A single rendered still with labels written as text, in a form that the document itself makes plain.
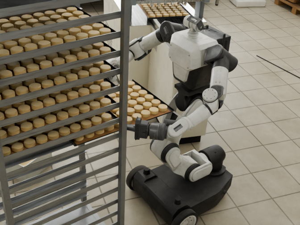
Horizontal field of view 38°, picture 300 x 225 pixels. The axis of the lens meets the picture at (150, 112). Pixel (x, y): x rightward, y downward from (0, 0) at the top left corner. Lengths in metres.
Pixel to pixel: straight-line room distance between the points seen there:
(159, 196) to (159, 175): 0.24
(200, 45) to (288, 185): 1.58
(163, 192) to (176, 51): 1.02
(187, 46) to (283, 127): 2.01
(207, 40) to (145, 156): 1.43
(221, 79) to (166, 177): 1.12
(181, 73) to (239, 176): 1.28
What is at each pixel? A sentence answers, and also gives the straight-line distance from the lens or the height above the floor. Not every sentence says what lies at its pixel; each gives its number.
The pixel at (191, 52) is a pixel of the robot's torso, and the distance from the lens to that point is 2.42.
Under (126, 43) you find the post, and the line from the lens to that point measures 1.91.
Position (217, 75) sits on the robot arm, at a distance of 2.28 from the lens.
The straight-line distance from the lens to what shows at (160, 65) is 3.67.
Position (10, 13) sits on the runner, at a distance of 1.66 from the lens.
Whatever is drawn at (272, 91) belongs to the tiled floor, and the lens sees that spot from 4.83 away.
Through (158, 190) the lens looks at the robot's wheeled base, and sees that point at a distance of 3.02.
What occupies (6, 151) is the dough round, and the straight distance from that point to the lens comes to 1.97.
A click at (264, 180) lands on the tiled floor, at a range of 3.56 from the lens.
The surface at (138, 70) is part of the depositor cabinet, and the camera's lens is 4.03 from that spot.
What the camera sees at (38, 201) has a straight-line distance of 2.77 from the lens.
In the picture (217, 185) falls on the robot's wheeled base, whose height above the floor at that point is 0.17.
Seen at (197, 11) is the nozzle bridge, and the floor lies 0.88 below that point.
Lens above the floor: 2.23
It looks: 33 degrees down
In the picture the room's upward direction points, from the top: 3 degrees clockwise
